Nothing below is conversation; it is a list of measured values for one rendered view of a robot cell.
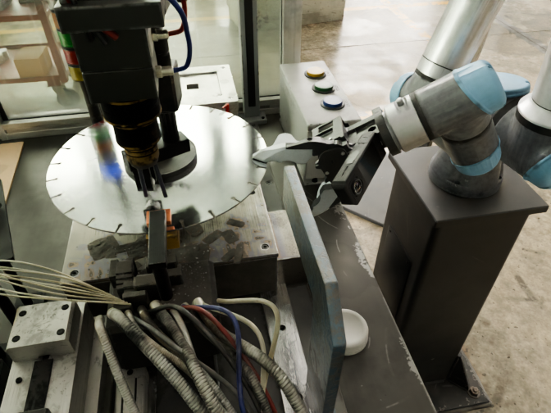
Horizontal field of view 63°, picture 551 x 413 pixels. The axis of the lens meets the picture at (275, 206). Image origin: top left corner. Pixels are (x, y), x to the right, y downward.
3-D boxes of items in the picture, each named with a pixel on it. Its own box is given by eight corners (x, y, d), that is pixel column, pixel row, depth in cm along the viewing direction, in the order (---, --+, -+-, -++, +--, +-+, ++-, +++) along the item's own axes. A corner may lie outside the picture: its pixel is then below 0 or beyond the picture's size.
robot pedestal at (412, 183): (430, 297, 166) (496, 120, 117) (489, 403, 137) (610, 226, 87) (325, 315, 160) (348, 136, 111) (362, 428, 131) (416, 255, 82)
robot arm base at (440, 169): (477, 152, 106) (490, 115, 99) (514, 193, 95) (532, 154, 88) (416, 160, 104) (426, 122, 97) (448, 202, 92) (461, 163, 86)
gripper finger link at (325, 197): (316, 206, 82) (339, 168, 76) (317, 229, 77) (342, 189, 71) (300, 201, 81) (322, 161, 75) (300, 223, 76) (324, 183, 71)
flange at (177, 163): (210, 161, 69) (208, 147, 67) (142, 189, 64) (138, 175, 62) (176, 130, 75) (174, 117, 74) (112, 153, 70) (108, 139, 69)
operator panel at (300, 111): (279, 119, 117) (279, 64, 107) (320, 115, 119) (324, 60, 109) (304, 185, 97) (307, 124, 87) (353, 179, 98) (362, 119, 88)
